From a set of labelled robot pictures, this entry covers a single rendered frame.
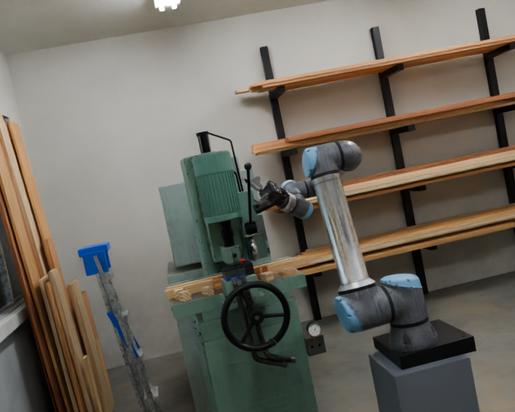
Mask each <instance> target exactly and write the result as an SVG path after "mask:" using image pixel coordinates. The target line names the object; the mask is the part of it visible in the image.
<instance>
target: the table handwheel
mask: <svg viewBox="0 0 515 412"><path fill-rule="evenodd" d="M252 288H262V289H267V290H269V291H271V292H272V293H273V294H274V295H275V296H276V297H277V298H278V299H279V300H280V302H281V304H282V307H283V310H284V312H282V313H270V314H263V313H262V312H261V311H260V310H259V309H257V308H253V307H252V305H251V304H250V302H249V300H248V299H247V298H246V296H245V294H244V292H243V291H245V290H247V289H252ZM239 294H240V296H241V297H242V299H243V300H244V301H245V303H246V305H247V306H246V307H244V309H245V311H246V313H247V314H248V318H249V320H250V321H251V322H250V324H249V326H248V328H247V330H246V332H245V334H244V336H243V337H242V339H241V341H240V340H238V339H237V338H236V337H235V336H234V335H233V333H232V332H231V330H230V328H229V325H228V320H227V315H228V310H229V307H230V305H231V303H232V301H233V300H234V299H235V297H236V296H237V295H239ZM282 316H283V317H284V320H283V324H282V326H281V328H280V331H279V332H278V334H277V335H276V336H275V337H274V338H273V339H274V340H275V341H276V344H277V343H278V342H279V341H280V340H281V339H282V338H283V337H284V335H285V333H286V332H287V330H288V327H289V322H290V308H289V303H288V301H287V298H286V297H285V296H284V294H283V293H282V292H281V291H280V290H279V289H278V288H276V287H275V286H274V285H273V284H269V283H267V282H264V281H249V282H247V283H244V284H241V285H240V286H238V287H236V288H235V289H234V290H232V291H231V293H230V294H229V295H228V296H227V298H226V300H225V302H224V303H223V306H222V311H221V325H222V330H223V332H224V334H225V335H226V337H227V339H228V340H229V341H230V342H231V343H232V344H233V345H234V346H236V347H238V348H239V349H241V350H244V351H247V352H261V351H265V350H267V349H269V348H271V347H272V345H271V344H270V343H269V341H268V342H266V343H263V344H259V345H250V344H246V343H244V342H245V340H246V338H247V337H248V335H249V332H250V331H251V329H252V327H253V326H254V325H260V324H261V323H262V322H263V320H264V318H270V317H282Z"/></svg>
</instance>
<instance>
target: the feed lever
mask: <svg viewBox="0 0 515 412"><path fill-rule="evenodd" d="M244 168H245V169H246V170H247V184H248V201H249V222H246V223H245V224H244V228H245V231H246V234H247V235H251V234H254V233H257V232H258V229H257V225H256V222H255V221H253V222H252V207H251V189H250V169H251V168H252V164H251V163H246V164H245V165H244Z"/></svg>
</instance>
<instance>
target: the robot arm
mask: <svg viewBox="0 0 515 412"><path fill-rule="evenodd" d="M361 160H362V153H361V149H360V147H359V146H358V145H357V144H355V143H354V142H352V141H335V142H330V143H327V144H323V145H319V146H313V147H310V148H307V149H305V150H304V152H303V156H302V167H303V171H304V174H305V176H306V177H309V178H311V179H309V180H305V181H299V182H296V181H294V180H287V181H285V182H284V183H283V184H282V185H281V187H279V186H278V185H277V184H276V183H274V182H273V181H268V182H267V184H266V185H265V187H264V189H263V185H262V184H261V183H260V181H261V178H260V177H255V178H254V179H253V180H251V181H250V186H251V187H252V188H254V190H255V191H259V192H260V193H259V195H260V197H261V198H260V199H253V201H254V202H256V204H254V205H253V208H254V210H255V212H256V214H259V213H261V212H263V211H265V210H267V209H269V208H271V207H273V206H277V208H278V209H279V210H281V211H283V212H286V213H288V214H291V215H293V216H295V217H298V218H299V219H307V218H309V217H310V216H311V213H312V210H313V206H312V204H311V203H310V202H308V201H306V200H305V199H307V198H311V197H315V196H316V197H317V200H318V203H319V206H320V211H321V215H322V217H323V221H324V224H325V229H326V232H327V236H328V239H329V244H330V247H331V250H332V253H333V256H334V261H335V265H336V267H337V271H338V276H339V279H340V282H341V285H340V287H339V289H338V296H339V297H336V298H335V299H334V307H335V311H336V313H337V315H338V319H339V321H340V323H341V324H342V326H343V328H344V329H345V330H346V331H347V332H349V333H351V334H354V333H358V332H363V331H365V330H368V329H372V328H376V327H379V326H382V325H386V324H390V326H391V328H390V334H389V339H388V342H389V346H390V348H391V349H392V350H394V351H399V352H412V351H417V350H422V349H425V348H428V347H431V346H433V345H434V344H436V343H437V342H438V336H437V332H436V331H435V329H434V328H433V327H432V325H431V323H430V322H429V319H428V313H427V308H426V304H425V301H424V296H423V290H422V286H421V284H420V280H419V277H418V276H416V275H413V274H396V275H388V276H384V277H383V278H382V279H381V281H380V283H381V285H378V286H377V285H376V283H375V281H374V280H372V279H370V278H369V276H368V273H367V270H366V267H365V262H364V258H363V256H362V252H361V247H360V245H359V241H358V239H357V235H356V230H355V227H354V224H353V220H352V215H351V213H350V209H349V207H348V203H347V198H346V196H345V192H344V189H343V184H342V181H341V178H340V177H341V176H342V175H343V174H344V173H345V172H350V171H352V170H354V169H356V168H357V167H358V166H359V165H360V163H361ZM273 183H274V184H273Z"/></svg>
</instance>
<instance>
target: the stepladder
mask: <svg viewBox="0 0 515 412"><path fill-rule="evenodd" d="M109 250H110V243H109V242H104V243H100V244H93V245H89V246H85V247H82V248H80V249H79V250H78V256H79V257H80V258H83V264H84V267H85V271H86V275H87V276H89V275H96V279H97V282H98V284H99V287H100V290H101V294H102V297H103V299H104V302H105V306H106V309H107V311H108V312H107V313H106V314H107V316H108V317H109V318H110V320H111V323H112V325H113V328H114V332H115V335H116V338H117V340H118V343H119V347H120V350H121V352H122V355H123V359H124V362H125V365H126V367H127V370H128V374H129V377H130V379H131V382H132V386H133V389H134V392H135V394H136V397H137V401H138V404H139V406H140V409H141V412H150V409H149V406H148V404H147V403H150V407H151V409H152V411H153V412H163V411H162V410H161V407H160V404H159V386H156V387H153V386H152V384H151V381H150V378H149V375H148V374H147V371H146V368H145V365H144V363H143V360H144V348H140V346H139V345H138V343H137V341H136V339H135V338H134V337H133V335H132V331H131V330H130V327H129V325H128V321H127V320H128V317H129V310H125V311H123V308H122V306H121V304H120V301H119V298H118V296H117V293H116V291H115V289H114V286H113V283H112V280H111V279H113V277H114V271H109V268H111V265H110V258H109V254H108V251H109ZM138 348H140V349H138ZM135 366H136V367H135ZM137 373H138V374H137ZM138 375H139V377H140V379H139V377H138ZM140 380H141V382H140ZM141 383H142V386H143V388H144V390H145V394H144V392H143V389H142V386H141Z"/></svg>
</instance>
